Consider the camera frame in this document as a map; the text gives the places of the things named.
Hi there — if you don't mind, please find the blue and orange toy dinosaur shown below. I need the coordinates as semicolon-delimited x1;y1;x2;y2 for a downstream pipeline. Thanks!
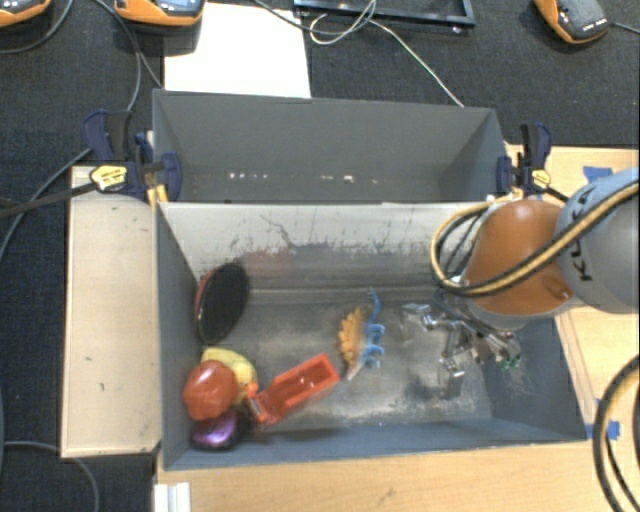
336;286;387;382

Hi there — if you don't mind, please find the grey metal bin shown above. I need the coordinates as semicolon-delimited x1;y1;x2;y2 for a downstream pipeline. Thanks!
151;88;589;472

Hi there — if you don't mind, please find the purple toy eggplant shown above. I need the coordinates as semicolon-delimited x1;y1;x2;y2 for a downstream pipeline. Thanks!
189;408;247;452

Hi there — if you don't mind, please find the black round disc red rim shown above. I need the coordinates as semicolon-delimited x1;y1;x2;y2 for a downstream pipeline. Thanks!
193;262;251;346

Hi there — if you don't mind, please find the yellow toy fruit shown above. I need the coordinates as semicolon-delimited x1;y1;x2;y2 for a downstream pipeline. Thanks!
200;346;259;404

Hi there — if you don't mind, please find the pale wood flat board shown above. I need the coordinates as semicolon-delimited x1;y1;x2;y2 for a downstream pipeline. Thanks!
59;164;165;459

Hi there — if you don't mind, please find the orange rectangular plastic box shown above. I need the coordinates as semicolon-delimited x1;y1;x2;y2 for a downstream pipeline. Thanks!
243;352;341;427

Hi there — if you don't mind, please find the red-orange toy tomato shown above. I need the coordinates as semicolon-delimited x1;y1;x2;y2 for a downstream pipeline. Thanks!
181;359;240;422

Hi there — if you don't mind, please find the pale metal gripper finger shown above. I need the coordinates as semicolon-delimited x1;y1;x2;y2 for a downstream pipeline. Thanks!
398;302;437;343
438;355;466;401

